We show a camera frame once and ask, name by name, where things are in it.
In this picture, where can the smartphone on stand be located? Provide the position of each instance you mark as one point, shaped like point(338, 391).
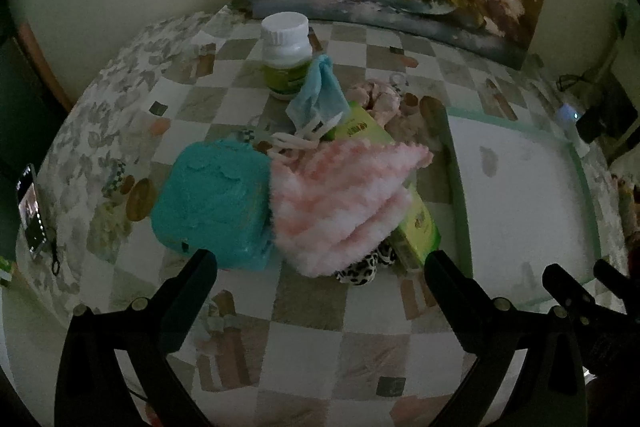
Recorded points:
point(31, 216)

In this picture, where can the black device with cable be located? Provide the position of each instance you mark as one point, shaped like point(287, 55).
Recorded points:
point(608, 110)

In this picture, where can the teal wet wipes pack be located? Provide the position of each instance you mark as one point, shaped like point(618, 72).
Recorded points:
point(216, 197)

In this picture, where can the blue surgical face mask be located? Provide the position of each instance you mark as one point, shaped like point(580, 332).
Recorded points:
point(321, 97)

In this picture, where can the pink white fluffy cloth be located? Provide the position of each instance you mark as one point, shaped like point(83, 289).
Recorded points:
point(333, 205)

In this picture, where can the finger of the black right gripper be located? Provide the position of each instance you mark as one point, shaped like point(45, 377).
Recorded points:
point(622, 287)
point(606, 341)

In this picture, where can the white tray with green rim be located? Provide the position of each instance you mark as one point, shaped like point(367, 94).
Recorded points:
point(522, 202)

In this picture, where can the checkered patterned tablecloth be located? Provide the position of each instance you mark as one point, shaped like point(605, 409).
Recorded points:
point(298, 351)

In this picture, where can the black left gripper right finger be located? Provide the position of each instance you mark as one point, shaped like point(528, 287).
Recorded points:
point(549, 390)

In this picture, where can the leopard print scrunchie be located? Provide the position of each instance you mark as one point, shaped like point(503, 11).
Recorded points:
point(364, 271)

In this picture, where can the small white light device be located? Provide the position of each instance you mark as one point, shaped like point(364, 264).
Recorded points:
point(567, 118)

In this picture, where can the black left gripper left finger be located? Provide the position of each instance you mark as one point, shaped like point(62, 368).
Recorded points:
point(90, 388)

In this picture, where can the white-capped green pill bottle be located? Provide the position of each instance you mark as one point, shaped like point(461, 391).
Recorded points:
point(286, 53)

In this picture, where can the green cardboard box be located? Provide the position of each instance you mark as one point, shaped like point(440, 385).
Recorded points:
point(417, 235)

